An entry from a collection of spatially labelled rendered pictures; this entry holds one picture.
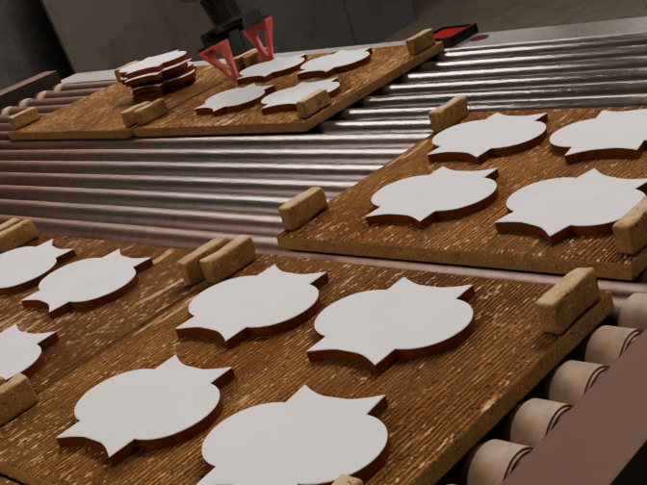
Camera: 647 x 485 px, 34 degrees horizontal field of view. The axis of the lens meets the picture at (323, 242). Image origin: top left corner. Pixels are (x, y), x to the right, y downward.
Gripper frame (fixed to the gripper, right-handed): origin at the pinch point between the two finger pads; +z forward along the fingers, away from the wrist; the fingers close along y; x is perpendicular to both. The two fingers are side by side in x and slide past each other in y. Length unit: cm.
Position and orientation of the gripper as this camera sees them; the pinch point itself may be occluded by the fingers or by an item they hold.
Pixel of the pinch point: (252, 67)
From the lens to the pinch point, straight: 195.5
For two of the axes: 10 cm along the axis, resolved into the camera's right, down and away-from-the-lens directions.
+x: 6.4, -1.8, -7.4
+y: -6.1, 4.6, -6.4
